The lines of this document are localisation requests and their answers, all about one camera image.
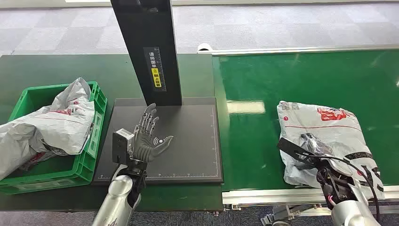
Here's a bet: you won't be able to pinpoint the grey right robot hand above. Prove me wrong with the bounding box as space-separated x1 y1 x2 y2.
300 133 335 163

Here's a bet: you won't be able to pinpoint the black and yellow column label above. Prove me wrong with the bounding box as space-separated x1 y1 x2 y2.
143 47 167 92

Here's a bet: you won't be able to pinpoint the grey conveyor support bracket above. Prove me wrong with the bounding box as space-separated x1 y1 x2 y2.
261 206 331 226

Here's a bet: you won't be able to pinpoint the crumpled grey mailer bag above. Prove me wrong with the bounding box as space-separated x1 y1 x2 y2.
0 77 96 182

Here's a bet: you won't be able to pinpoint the green plastic crate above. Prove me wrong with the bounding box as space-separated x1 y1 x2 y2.
0 81 108 195

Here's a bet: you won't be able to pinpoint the green conveyor belt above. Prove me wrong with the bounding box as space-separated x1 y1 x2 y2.
212 49 399 192

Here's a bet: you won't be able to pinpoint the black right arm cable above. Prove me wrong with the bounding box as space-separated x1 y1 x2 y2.
299 153 381 223

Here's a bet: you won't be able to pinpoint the black inbound scanner machine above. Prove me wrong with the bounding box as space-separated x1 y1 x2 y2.
92 0 224 185

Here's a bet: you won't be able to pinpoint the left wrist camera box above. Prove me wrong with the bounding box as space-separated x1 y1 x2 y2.
112 129 135 165

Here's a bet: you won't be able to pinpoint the silver conveyor frame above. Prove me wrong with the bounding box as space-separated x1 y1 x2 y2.
197 43 399 218

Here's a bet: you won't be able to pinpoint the grey mailer bag black stripes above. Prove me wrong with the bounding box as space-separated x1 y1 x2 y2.
277 100 385 200

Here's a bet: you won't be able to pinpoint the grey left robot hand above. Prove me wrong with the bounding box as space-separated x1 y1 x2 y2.
128 103 174 163

